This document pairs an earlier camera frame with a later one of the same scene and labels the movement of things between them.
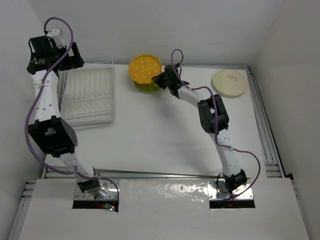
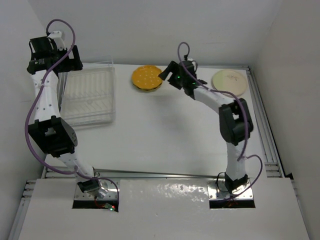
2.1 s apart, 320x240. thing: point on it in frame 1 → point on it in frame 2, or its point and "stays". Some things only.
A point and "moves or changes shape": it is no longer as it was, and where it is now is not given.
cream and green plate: (229, 83) stays
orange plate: (143, 68) moves or changes shape
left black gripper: (72, 62) stays
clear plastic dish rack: (87, 93) stays
